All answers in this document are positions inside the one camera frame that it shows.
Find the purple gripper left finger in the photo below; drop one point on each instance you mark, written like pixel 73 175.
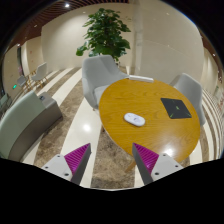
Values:
pixel 71 166

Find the grey armchair left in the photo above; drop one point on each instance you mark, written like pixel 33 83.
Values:
pixel 98 73

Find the white chair far left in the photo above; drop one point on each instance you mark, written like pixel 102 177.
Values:
pixel 41 73

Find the black mouse pad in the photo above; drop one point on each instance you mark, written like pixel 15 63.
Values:
pixel 175 108

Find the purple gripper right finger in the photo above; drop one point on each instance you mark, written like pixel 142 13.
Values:
pixel 153 166

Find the grey armchair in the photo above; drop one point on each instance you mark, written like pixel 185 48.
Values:
pixel 191 89
pixel 98 73

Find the grey green sofa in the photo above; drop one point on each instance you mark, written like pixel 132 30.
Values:
pixel 25 122

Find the round wooden table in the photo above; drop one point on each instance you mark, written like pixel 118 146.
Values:
pixel 176 137

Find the green potted plant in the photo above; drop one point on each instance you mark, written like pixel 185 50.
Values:
pixel 104 35

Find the small grey chair far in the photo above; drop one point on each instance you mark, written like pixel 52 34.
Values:
pixel 22 82

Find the white computer mouse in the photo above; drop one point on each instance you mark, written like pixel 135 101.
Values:
pixel 134 119

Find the grey armchair right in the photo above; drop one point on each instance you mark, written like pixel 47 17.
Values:
pixel 191 89

